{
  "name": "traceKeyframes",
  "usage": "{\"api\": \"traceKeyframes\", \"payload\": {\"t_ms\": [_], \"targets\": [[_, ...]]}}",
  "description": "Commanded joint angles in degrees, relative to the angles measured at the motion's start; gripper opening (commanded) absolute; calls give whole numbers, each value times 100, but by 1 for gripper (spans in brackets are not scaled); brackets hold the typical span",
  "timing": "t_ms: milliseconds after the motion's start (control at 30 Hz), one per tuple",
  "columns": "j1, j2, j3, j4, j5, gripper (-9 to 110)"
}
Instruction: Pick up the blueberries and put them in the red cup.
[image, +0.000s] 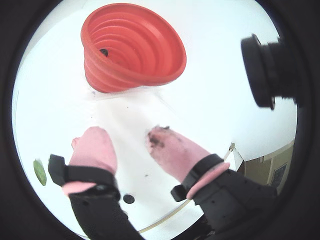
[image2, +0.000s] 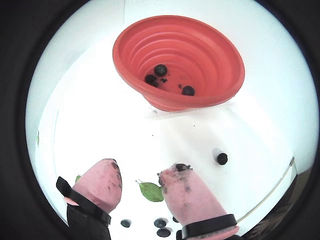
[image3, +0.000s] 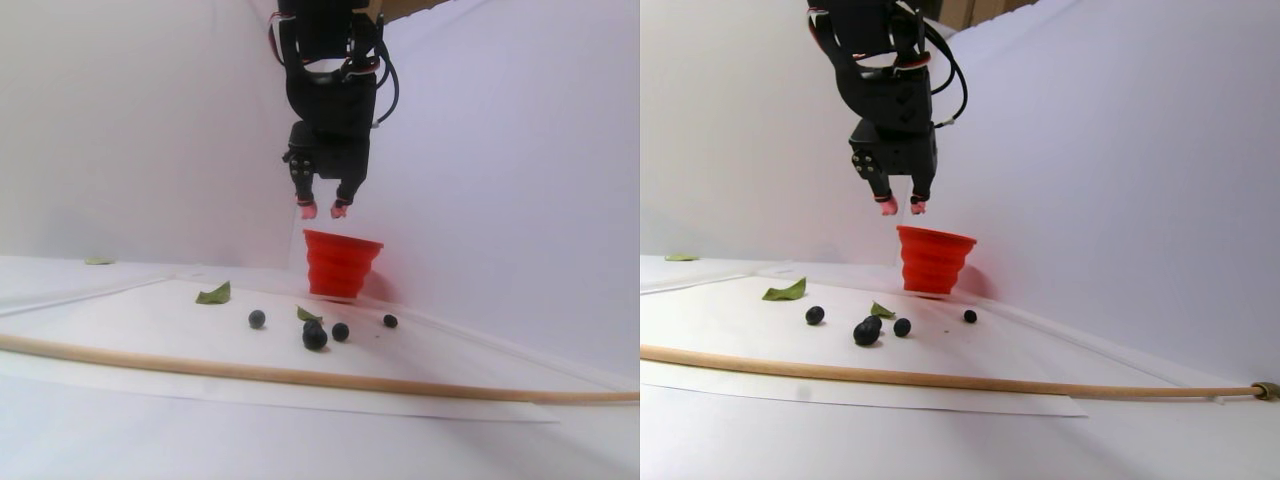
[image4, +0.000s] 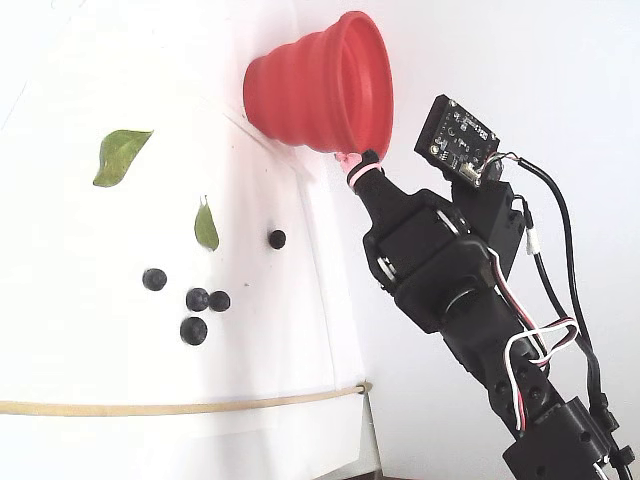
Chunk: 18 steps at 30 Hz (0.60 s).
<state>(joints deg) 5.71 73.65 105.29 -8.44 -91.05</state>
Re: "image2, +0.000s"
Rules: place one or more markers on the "pink padded gripper finger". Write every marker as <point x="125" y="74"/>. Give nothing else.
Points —
<point x="100" y="185"/>
<point x="192" y="200"/>

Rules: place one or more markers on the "red collapsible silicone cup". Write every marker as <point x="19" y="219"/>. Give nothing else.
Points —
<point x="200" y="50"/>

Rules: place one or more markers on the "white board panel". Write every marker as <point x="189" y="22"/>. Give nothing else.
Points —
<point x="187" y="140"/>

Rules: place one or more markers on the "small green leaf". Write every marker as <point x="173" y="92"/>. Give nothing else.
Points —
<point x="38" y="138"/>

